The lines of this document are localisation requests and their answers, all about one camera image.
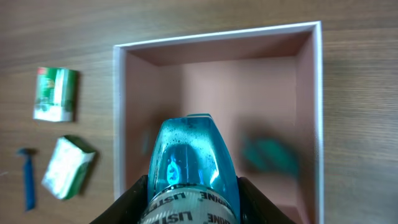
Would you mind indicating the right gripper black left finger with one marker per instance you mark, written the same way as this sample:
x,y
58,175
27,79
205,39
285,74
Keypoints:
x,y
128,208

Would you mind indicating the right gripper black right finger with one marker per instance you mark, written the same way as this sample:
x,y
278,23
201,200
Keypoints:
x,y
256,208

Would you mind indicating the blue mouthwash bottle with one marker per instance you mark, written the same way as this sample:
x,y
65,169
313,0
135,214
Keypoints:
x,y
191,176

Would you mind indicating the blue disposable razor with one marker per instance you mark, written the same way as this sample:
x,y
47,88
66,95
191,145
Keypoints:
x,y
29,181

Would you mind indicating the white box pink interior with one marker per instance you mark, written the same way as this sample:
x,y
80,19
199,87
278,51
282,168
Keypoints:
x,y
262,86

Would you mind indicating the green white soap box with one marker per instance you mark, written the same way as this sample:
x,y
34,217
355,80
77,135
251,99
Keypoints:
x,y
55,96

